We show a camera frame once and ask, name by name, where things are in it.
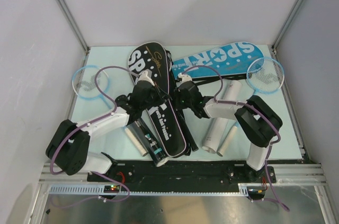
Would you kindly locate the blue racket right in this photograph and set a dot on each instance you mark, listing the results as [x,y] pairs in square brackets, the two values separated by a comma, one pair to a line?
[264,76]

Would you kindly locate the right aluminium frame post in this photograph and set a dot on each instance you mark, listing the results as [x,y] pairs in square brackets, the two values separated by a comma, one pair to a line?
[297,5]

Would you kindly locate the black shuttlecock tube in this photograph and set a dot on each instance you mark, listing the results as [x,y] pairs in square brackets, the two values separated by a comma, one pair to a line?
[145,141]

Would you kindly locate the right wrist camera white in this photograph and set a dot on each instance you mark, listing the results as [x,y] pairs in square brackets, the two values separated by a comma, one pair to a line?
[184,77]

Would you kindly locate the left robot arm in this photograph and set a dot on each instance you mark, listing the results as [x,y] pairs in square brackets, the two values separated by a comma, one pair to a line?
[69,148]

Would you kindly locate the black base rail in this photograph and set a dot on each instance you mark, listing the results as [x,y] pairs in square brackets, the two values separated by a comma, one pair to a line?
[185,176]

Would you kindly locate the white racket on blue bag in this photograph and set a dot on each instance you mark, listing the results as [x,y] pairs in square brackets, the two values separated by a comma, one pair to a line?
[188,135]

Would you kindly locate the blue racket bag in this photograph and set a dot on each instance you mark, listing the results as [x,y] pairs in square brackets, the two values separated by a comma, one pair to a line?
[228,61]

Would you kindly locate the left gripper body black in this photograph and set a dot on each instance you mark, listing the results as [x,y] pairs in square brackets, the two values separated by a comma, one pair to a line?
[155,99]

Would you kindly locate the white shuttlecock tube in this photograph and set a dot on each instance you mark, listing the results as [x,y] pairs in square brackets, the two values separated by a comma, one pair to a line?
[218,125]

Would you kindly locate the blue racket left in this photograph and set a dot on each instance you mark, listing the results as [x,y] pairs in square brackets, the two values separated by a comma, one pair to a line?
[83,84]

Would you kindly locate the left aluminium frame post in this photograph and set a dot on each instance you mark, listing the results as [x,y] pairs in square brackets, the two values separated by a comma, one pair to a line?
[73,24]

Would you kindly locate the black racket bag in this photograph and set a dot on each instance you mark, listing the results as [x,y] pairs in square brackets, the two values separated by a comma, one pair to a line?
[151,64]

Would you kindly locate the white cable duct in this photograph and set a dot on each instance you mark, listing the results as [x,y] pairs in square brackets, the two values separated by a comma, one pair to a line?
[112,190]

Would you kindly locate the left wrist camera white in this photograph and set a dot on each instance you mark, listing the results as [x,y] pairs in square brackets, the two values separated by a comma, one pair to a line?
[145,75]

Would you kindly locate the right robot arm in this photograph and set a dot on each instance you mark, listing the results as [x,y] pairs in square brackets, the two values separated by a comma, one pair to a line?
[258,121]

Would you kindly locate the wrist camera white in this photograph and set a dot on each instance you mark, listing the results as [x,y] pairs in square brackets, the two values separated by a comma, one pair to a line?
[184,77]
[145,75]

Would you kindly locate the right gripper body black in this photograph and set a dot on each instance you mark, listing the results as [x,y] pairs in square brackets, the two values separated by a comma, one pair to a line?
[180,102]

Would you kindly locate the aluminium frame post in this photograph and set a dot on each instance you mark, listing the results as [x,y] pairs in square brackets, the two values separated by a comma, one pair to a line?
[73,24]
[297,5]

